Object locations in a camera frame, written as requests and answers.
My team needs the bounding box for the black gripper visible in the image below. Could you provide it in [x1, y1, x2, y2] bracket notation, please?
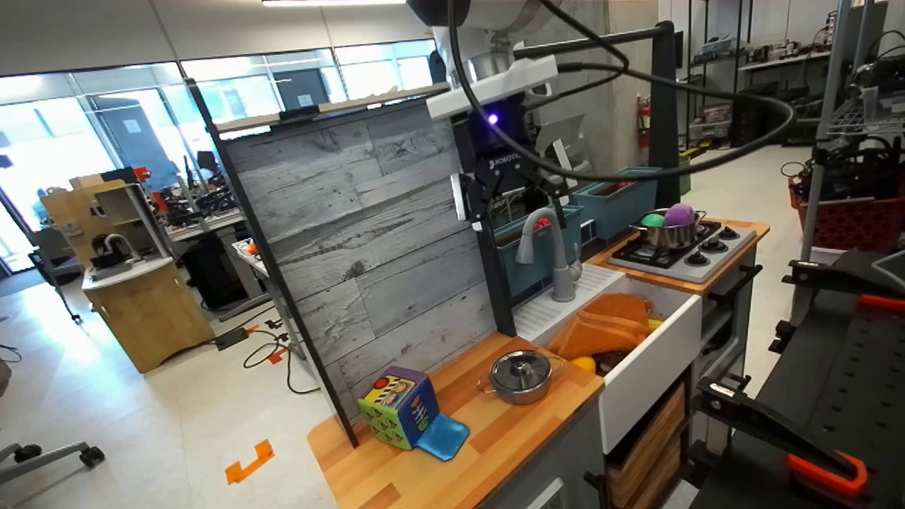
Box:
[453, 93, 570, 227]

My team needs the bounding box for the orange cloth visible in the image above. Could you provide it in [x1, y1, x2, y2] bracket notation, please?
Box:
[545, 292, 662, 363]

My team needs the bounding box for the grey round bowl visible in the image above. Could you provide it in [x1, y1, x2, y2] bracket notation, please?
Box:
[488, 348, 556, 394]

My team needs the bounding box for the small steel pot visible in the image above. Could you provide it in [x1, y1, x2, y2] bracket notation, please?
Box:
[491, 377, 555, 407]

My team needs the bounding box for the white sink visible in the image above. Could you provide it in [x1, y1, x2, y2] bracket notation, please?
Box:
[512, 266, 707, 459]

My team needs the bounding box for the grey faucet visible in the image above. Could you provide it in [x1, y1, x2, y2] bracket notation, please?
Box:
[515, 203, 584, 305]

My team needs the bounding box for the red fire extinguisher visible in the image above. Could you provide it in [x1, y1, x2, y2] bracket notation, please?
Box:
[632, 93, 656, 147]

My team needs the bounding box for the purple ball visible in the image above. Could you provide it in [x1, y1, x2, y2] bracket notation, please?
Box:
[662, 202, 700, 233]

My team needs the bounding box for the grey stove top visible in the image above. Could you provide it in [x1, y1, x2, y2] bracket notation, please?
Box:
[605, 219, 761, 287]

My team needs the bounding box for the colourful toy cube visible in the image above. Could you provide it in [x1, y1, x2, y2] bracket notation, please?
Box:
[355, 366, 440, 452]

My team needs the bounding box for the wooden toy kitchen unit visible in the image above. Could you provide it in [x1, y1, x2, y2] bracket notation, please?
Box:
[304, 219, 772, 509]

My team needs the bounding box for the dark monitor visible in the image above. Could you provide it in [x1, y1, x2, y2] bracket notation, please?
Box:
[272, 66, 334, 117]

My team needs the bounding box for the metal shelving rack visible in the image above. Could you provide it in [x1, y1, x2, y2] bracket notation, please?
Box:
[687, 0, 905, 145]

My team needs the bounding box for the red crate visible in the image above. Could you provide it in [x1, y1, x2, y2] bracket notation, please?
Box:
[788, 138, 905, 254]

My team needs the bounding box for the orange black clamp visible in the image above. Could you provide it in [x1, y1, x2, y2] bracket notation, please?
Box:
[695, 373, 873, 503]
[778, 260, 905, 321]

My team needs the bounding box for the black pegboard table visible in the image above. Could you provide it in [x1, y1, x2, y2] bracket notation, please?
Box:
[689, 246, 905, 509]

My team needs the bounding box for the wooden play kitchen cabinet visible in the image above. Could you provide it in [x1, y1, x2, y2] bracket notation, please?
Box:
[40, 169, 218, 373]

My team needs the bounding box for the dark office chair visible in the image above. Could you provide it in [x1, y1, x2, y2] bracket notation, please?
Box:
[26, 225, 91, 326]

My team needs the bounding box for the black chair wheel base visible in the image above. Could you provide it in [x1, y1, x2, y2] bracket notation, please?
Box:
[0, 439, 108, 489]

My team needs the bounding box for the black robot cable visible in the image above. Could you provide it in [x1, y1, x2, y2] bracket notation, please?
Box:
[446, 0, 801, 188]

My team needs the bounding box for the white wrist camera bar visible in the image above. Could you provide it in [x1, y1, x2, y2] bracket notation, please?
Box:
[424, 55, 563, 123]

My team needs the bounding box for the steel pot with handle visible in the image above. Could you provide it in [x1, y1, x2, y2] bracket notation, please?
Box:
[646, 210, 723, 254]

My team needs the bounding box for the grey wood wall panel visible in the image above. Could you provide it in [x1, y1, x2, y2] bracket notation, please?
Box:
[212, 93, 504, 451]

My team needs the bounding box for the black panel edge post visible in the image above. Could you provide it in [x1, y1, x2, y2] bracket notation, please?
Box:
[183, 77, 364, 452]

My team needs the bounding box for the black floor cable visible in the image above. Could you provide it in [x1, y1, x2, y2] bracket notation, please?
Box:
[212, 315, 324, 400]

